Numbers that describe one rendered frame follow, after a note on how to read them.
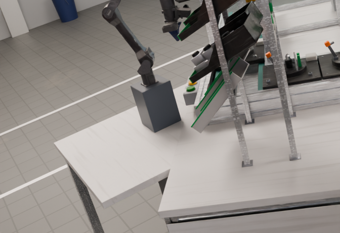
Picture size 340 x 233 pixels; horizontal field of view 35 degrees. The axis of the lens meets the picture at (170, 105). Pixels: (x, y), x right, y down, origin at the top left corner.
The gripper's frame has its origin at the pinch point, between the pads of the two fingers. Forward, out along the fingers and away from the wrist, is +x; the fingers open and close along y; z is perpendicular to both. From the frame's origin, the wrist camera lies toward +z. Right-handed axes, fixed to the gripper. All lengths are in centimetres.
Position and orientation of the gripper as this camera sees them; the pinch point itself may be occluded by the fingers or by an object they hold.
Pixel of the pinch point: (175, 33)
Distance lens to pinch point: 228.2
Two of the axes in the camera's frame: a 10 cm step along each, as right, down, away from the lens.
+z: 9.5, -1.7, -2.6
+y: 1.6, -4.4, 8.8
